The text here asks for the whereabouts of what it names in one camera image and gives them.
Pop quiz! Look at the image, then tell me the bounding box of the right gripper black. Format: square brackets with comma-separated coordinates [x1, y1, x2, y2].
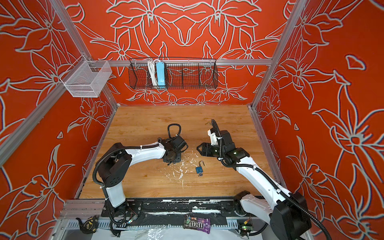
[195, 141, 227, 159]

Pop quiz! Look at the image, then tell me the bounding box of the blue padlock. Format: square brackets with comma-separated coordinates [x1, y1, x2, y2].
[196, 161, 205, 175]

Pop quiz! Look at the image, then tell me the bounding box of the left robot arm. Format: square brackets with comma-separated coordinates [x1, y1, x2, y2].
[92, 123, 189, 224]

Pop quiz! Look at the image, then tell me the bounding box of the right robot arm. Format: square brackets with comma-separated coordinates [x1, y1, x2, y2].
[197, 120, 332, 240]

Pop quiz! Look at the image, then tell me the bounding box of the purple candy bag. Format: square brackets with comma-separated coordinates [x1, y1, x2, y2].
[183, 215, 211, 234]

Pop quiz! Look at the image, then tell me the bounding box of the light blue box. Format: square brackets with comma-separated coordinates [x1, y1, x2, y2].
[156, 62, 166, 89]

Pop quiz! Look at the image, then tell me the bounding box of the small green circuit board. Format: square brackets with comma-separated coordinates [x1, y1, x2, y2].
[238, 220, 253, 238]

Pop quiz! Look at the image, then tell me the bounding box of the white mesh basket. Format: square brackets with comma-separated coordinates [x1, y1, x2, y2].
[60, 61, 112, 98]

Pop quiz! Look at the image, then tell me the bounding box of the black tape measure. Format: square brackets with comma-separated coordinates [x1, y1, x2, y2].
[76, 215, 99, 234]

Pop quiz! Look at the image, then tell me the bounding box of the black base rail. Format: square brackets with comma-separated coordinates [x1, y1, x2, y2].
[119, 197, 258, 229]

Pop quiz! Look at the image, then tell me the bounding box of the black wire wall basket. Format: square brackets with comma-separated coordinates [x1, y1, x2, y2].
[128, 58, 219, 90]

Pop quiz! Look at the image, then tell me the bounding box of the white cable bundle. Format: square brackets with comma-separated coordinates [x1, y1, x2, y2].
[147, 59, 160, 88]

